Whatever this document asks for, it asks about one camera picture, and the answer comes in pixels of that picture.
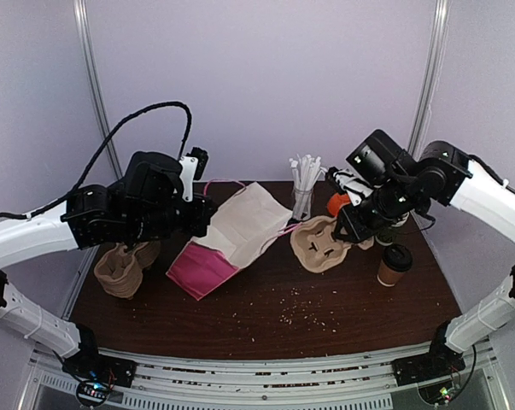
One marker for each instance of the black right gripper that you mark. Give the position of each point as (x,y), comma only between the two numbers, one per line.
(351,224)

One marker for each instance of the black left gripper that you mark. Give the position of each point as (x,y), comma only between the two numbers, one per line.
(203,211)

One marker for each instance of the stack of paper cups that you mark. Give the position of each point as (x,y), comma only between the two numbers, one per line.
(388,235)

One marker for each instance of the stack of cardboard cup carriers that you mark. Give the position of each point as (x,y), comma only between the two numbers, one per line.
(120,270)

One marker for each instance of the single black cup lid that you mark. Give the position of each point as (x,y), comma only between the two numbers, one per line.
(397,258)

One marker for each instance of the pink and white paper bag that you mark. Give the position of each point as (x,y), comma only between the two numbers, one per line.
(241,230)

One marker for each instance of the single brown paper cup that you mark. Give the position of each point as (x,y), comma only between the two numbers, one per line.
(390,273)

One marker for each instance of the single cardboard cup carrier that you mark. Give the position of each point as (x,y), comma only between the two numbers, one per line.
(315,247)

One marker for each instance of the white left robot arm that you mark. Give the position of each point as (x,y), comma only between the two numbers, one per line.
(29,236)

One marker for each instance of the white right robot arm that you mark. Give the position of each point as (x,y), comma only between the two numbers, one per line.
(466,183)

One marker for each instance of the orange bowl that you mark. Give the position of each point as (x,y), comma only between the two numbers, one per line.
(336,202)

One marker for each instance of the glass jar of straws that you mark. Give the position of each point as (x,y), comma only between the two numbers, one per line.
(306,171)

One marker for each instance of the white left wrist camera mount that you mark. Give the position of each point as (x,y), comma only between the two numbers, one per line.
(192,168)

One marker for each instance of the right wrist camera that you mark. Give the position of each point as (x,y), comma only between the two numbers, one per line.
(345,182)

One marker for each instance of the right aluminium frame post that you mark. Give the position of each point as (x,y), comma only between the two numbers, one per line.
(432,71)

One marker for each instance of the aluminium frame post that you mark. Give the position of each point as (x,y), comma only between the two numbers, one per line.
(432,71)
(83,27)

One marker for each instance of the left aluminium frame post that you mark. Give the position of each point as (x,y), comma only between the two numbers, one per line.
(83,27)

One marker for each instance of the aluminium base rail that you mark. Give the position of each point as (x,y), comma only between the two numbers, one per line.
(350,381)

